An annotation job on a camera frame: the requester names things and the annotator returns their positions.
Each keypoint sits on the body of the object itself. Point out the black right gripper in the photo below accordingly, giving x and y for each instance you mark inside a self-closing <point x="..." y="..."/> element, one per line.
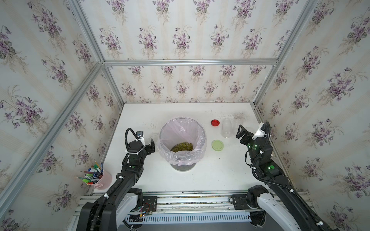
<point x="245" y="132"/>

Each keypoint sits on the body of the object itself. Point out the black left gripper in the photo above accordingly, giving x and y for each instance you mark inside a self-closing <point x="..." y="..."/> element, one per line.
<point x="150" y="149"/>

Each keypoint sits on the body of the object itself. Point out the clear plastic jar of beans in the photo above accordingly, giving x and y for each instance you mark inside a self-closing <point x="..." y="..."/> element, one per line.
<point x="227" y="128"/>

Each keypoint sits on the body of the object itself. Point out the light green jar lid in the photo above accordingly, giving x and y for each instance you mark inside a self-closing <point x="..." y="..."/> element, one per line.
<point x="217" y="145"/>

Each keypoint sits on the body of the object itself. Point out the red jar lid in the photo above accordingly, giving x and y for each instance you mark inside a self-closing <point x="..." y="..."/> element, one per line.
<point x="215" y="123"/>

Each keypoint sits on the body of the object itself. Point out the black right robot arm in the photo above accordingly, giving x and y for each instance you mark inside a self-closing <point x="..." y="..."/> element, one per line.
<point x="275" y="196"/>

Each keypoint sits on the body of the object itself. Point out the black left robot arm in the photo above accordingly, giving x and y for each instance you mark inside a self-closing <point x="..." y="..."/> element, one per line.
<point x="109" y="210"/>

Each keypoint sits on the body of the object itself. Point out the mesh bin with pink bag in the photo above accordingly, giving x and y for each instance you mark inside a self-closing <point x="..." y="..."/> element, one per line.
<point x="182" y="143"/>

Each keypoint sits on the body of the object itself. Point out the pink cup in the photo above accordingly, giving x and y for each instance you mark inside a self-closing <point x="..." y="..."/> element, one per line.
<point x="104" y="182"/>

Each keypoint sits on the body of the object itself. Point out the coloured pens in cup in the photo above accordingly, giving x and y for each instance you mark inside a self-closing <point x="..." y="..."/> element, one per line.
<point x="93" y="175"/>

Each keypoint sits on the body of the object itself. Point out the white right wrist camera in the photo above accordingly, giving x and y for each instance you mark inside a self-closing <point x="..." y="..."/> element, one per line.
<point x="260" y="132"/>

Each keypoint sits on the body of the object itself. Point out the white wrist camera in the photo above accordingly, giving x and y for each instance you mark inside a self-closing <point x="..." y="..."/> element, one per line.
<point x="260" y="132"/>
<point x="140" y="136"/>

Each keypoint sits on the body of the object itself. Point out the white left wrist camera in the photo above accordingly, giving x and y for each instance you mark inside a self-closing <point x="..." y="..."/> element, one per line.
<point x="140" y="136"/>

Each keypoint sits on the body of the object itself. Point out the aluminium mounting rail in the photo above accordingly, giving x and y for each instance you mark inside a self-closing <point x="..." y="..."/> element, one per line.
<point x="186" y="202"/>

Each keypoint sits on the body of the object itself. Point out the white vented cable duct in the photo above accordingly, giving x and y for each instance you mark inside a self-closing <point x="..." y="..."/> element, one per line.
<point x="189" y="218"/>

